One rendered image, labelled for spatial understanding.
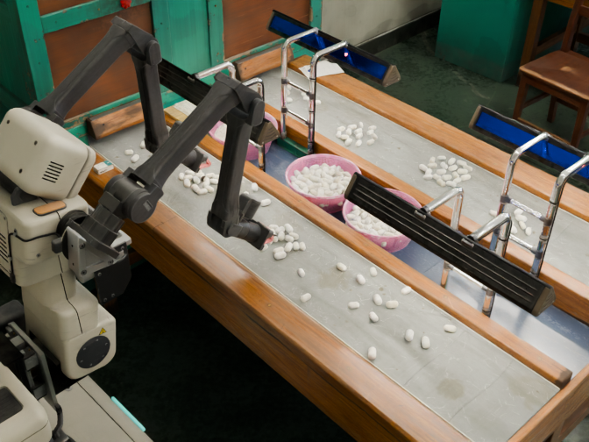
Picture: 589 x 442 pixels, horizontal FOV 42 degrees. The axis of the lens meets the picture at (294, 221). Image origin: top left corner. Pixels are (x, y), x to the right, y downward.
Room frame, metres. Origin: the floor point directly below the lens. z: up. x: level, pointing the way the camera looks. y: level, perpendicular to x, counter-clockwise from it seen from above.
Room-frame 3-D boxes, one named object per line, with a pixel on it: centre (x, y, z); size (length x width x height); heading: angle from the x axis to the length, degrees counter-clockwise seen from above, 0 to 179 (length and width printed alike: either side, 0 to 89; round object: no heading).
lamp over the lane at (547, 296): (1.51, -0.37, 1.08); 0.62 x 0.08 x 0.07; 43
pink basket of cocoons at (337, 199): (2.21, -0.10, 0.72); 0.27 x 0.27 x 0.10
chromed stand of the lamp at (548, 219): (1.84, -0.73, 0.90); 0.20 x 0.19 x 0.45; 43
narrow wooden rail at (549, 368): (1.98, -0.09, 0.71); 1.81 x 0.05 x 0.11; 43
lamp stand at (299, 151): (2.54, -0.06, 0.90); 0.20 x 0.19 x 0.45; 43
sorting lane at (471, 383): (1.86, 0.04, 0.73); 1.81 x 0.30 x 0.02; 43
